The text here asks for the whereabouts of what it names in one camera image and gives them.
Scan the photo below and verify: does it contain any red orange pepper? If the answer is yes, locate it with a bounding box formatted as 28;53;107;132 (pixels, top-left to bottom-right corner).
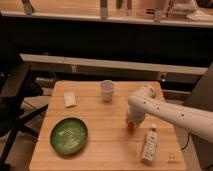
127;122;135;132

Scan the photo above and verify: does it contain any white paper cup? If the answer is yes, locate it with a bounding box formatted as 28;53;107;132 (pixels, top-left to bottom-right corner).
100;80;114;102

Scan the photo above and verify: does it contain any black office chair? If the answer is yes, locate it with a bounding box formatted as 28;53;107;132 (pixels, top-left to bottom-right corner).
0;13;49;168

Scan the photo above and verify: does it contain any white sponge block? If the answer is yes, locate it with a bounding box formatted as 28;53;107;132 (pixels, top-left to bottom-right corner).
64;92;76;108

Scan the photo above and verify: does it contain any green round plate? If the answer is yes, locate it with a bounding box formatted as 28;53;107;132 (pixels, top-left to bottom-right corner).
50;117;88;156

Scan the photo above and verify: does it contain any white plastic bottle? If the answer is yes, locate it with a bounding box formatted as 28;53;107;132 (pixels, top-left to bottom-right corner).
141;124;158;165

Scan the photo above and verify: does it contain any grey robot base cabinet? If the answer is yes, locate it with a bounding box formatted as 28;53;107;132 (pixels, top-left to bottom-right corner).
181;63;213;171

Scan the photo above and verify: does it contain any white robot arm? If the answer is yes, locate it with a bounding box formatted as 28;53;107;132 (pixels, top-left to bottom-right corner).
127;86;213;143

